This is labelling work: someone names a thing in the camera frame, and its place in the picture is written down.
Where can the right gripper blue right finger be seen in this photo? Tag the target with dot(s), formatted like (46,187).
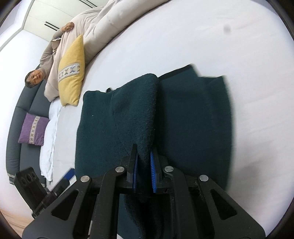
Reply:
(200,208)

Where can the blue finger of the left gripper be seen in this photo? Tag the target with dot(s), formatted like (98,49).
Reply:
(70,174)

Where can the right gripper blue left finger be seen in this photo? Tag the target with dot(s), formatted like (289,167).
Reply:
(89,208)

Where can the dark green knit sweater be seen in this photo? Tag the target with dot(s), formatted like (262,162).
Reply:
(185,117)

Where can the dark grey upholstered headboard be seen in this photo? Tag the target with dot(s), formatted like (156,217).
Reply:
(22,156)

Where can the white pillow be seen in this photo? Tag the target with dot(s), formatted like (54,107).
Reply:
(47,150)

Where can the purple patterned cushion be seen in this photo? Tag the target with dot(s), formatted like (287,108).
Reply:
(33,130)

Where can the yellow patterned cushion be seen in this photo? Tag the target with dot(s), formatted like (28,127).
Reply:
(71,72)

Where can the person lying in bed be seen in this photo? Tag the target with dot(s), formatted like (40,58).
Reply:
(36,76)

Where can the beige rolled duvet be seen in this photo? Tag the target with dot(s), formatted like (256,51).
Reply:
(99,26)

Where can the white bed mattress sheet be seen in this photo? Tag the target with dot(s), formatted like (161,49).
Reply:
(244,42)

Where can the white wardrobe with black handles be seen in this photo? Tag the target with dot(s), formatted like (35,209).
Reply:
(45,17)

